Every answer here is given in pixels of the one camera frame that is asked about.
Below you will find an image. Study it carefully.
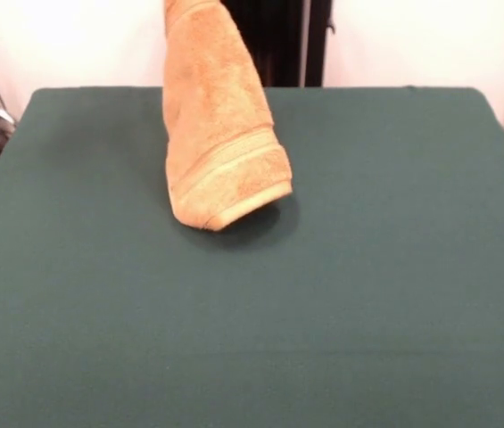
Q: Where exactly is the tan terry towel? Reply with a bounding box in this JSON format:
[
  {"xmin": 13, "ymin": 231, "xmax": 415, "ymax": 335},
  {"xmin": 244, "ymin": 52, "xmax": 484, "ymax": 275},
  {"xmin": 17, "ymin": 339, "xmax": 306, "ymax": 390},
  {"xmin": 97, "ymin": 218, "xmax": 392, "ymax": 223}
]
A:
[{"xmin": 161, "ymin": 0, "xmax": 294, "ymax": 233}]

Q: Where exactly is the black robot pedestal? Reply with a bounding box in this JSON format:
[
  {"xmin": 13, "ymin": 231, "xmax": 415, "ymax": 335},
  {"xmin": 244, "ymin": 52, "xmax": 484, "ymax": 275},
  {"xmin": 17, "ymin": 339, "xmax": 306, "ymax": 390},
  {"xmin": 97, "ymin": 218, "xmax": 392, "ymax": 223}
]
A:
[{"xmin": 219, "ymin": 0, "xmax": 336, "ymax": 88}]

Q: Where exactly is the dark green table cloth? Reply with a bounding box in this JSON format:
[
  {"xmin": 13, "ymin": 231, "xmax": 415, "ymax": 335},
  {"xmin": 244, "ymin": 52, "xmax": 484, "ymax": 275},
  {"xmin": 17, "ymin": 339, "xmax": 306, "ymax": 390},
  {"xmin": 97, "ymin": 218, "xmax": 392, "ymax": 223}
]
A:
[{"xmin": 0, "ymin": 86, "xmax": 504, "ymax": 428}]

